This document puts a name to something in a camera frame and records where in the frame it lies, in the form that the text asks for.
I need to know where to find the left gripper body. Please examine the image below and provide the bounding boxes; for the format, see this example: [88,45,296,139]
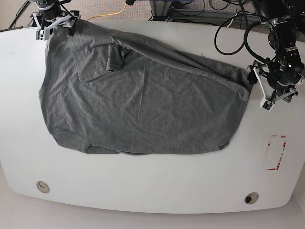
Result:
[248,61,305,104]

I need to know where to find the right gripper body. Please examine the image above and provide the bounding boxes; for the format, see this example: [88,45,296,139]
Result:
[30,9,80,31]

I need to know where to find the grey t-shirt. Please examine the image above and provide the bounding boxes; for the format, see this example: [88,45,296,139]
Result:
[39,20,252,155]

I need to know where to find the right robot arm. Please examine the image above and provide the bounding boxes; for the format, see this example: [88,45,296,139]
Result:
[32,0,80,41]

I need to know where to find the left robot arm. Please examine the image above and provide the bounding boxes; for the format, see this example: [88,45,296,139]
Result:
[227,0,305,111]

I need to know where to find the red tape rectangle marking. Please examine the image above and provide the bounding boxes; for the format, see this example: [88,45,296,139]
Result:
[264,135,287,171]

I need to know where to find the right table grommet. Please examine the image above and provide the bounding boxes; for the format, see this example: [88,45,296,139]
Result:
[244,192,259,205]

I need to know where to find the table grommet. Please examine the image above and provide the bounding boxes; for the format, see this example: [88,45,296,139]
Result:
[36,181,50,194]
[244,192,259,205]

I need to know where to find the left table grommet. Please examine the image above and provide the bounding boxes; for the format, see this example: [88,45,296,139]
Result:
[36,181,50,194]

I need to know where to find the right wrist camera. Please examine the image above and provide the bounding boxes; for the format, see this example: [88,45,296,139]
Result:
[36,30,50,41]

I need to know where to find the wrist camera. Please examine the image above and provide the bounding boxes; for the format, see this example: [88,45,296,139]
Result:
[36,30,50,41]
[260,100,275,112]

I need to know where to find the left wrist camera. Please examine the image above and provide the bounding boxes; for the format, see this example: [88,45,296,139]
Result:
[260,100,275,112]

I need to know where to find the yellow cable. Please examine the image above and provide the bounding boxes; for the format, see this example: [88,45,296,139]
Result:
[86,0,127,21]

